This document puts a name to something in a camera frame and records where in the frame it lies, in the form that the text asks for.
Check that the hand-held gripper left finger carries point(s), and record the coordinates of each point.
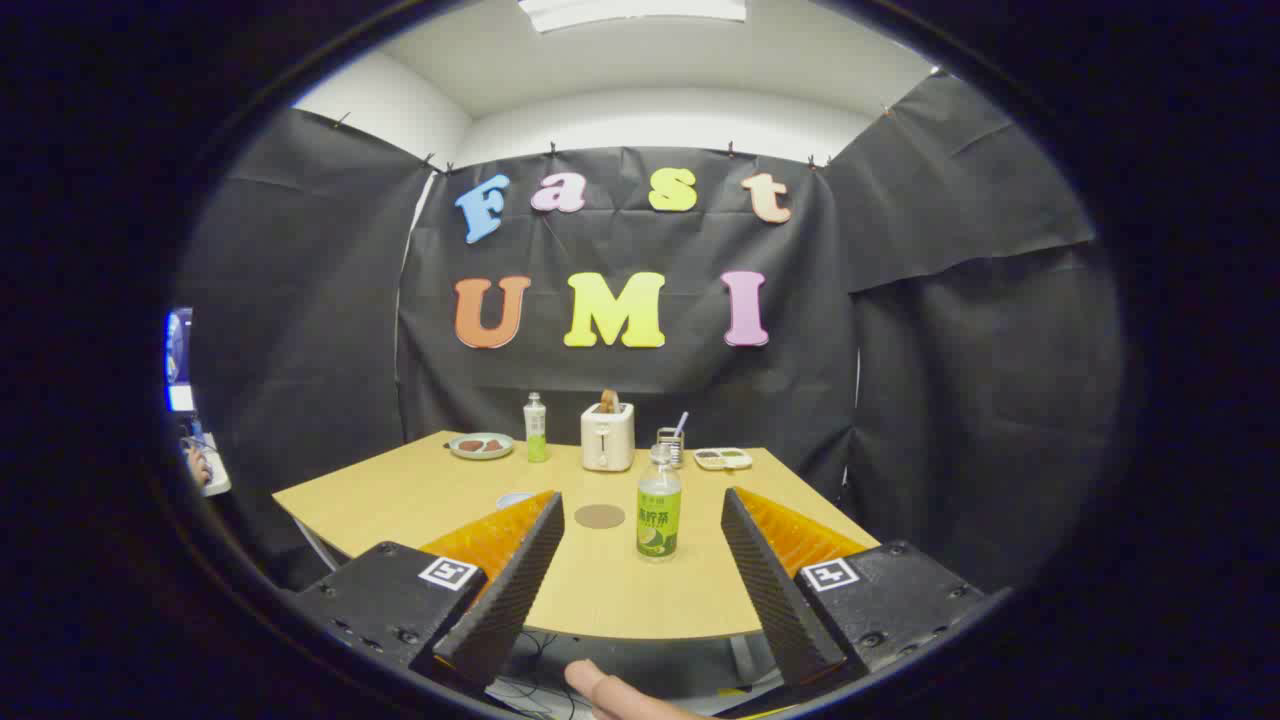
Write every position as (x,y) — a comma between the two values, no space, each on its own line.
(510,590)

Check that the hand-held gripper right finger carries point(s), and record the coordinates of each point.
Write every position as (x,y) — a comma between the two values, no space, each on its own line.
(775,590)

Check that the pale blue cup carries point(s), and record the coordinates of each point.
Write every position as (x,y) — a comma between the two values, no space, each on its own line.
(512,499)

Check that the round brown coaster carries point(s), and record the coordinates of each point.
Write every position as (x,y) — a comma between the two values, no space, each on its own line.
(600,516)

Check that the green label juice bottle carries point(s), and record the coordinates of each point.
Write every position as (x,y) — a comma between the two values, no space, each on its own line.
(659,520)

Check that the small green drink bottle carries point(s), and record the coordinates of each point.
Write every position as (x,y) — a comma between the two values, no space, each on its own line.
(536,440)

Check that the grey table leg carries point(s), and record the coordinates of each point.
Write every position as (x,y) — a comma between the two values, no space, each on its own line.
(318,545)
(742,660)

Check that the wooden table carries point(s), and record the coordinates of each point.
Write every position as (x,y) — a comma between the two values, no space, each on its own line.
(620,595)

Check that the white divided tray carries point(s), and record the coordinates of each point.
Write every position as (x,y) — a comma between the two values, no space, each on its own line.
(722,466)

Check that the pale green plate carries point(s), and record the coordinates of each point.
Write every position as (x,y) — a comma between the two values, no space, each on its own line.
(503,451)

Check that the white toaster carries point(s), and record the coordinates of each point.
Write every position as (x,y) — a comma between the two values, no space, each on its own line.
(607,442)

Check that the metal mesh holder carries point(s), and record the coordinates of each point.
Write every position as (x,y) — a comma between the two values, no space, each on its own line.
(667,438)

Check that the brown toast slice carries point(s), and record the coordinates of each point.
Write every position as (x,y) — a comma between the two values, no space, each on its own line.
(608,400)

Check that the white side desk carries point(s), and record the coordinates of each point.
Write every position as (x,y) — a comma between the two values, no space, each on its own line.
(215,480)

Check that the computer monitor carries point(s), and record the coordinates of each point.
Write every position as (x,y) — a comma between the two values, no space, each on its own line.
(178,350)

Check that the ceiling light panel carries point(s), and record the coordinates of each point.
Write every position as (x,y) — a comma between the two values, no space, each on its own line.
(630,12)

